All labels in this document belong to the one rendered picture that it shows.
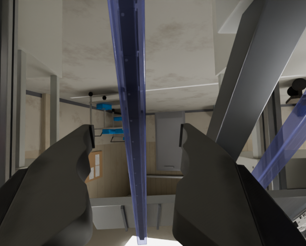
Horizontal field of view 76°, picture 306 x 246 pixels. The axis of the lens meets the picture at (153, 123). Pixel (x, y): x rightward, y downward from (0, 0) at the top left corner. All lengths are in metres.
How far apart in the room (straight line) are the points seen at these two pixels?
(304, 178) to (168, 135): 6.63
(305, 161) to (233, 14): 0.70
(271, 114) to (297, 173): 0.28
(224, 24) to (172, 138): 7.11
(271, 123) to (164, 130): 6.81
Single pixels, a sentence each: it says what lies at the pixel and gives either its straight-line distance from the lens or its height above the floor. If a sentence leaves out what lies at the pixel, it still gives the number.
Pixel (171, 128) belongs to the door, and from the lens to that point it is 7.30.
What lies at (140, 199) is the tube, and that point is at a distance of 0.20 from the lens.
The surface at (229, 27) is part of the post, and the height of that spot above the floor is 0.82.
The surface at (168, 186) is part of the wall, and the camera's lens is 7.60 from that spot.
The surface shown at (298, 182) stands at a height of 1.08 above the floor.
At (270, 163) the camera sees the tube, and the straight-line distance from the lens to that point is 0.18.
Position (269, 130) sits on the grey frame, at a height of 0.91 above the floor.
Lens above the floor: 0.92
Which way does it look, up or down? 4 degrees down
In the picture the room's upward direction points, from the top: 178 degrees clockwise
